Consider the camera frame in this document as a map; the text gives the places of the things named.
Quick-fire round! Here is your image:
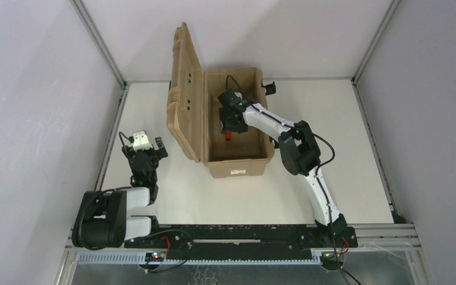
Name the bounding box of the red handled screwdriver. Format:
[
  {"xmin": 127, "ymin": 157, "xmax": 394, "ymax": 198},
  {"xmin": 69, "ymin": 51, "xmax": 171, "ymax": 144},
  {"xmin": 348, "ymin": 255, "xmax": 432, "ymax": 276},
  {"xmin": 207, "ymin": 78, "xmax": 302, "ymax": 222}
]
[{"xmin": 225, "ymin": 131, "xmax": 232, "ymax": 141}]

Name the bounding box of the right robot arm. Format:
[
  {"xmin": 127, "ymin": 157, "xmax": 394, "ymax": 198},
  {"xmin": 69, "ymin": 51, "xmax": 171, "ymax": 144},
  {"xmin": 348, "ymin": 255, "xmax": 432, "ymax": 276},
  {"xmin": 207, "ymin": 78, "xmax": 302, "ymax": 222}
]
[{"xmin": 218, "ymin": 89, "xmax": 350, "ymax": 254}]

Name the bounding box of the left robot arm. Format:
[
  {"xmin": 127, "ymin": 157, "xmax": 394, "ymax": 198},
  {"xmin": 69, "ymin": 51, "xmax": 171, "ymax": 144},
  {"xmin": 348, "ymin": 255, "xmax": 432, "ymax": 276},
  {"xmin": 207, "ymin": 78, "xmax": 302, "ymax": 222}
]
[{"xmin": 71, "ymin": 131, "xmax": 168, "ymax": 251}]

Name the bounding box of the small electronics board with leds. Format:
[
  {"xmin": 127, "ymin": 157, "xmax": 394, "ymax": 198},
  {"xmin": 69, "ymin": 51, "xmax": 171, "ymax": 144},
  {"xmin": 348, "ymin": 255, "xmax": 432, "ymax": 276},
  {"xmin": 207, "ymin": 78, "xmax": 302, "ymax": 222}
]
[{"xmin": 144, "ymin": 252, "xmax": 166, "ymax": 263}]

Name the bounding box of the black latch upper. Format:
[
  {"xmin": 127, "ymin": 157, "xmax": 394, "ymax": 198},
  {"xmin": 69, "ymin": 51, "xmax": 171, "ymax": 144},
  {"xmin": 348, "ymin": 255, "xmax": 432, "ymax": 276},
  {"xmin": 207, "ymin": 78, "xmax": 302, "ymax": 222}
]
[{"xmin": 261, "ymin": 81, "xmax": 277, "ymax": 96}]

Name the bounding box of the tan plastic storage bin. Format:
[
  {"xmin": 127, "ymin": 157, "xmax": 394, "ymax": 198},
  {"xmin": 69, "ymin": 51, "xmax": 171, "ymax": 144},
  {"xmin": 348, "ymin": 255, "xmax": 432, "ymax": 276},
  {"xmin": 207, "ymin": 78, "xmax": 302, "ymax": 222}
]
[{"xmin": 167, "ymin": 23, "xmax": 275, "ymax": 178}]

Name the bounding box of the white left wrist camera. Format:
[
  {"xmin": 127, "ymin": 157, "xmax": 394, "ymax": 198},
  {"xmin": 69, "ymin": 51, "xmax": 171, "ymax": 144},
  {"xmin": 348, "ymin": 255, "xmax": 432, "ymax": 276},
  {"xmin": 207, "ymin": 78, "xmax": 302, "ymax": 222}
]
[{"xmin": 132, "ymin": 131, "xmax": 153, "ymax": 151}]

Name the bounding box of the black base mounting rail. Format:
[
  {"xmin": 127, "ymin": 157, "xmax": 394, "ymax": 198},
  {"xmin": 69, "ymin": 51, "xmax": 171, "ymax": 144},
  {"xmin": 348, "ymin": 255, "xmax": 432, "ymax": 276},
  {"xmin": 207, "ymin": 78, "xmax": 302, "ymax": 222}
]
[{"xmin": 124, "ymin": 224, "xmax": 359, "ymax": 261}]

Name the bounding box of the aluminium frame profile left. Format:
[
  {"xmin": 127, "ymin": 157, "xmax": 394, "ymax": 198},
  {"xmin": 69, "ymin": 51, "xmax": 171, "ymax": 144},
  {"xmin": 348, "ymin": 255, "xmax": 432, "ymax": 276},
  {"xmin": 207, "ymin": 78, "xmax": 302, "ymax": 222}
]
[{"xmin": 71, "ymin": 0, "xmax": 129, "ymax": 191}]

